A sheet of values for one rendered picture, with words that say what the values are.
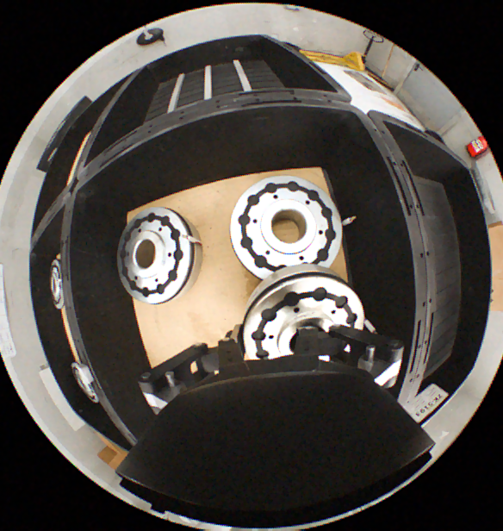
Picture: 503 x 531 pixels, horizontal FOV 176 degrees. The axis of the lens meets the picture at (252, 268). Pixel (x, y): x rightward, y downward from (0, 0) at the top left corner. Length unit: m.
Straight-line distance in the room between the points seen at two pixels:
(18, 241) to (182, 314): 3.28
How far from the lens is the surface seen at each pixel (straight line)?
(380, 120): 0.18
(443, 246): 0.36
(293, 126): 0.16
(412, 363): 0.16
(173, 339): 0.23
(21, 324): 3.15
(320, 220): 0.17
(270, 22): 3.43
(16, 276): 3.23
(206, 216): 0.21
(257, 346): 0.15
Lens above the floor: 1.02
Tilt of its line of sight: 85 degrees down
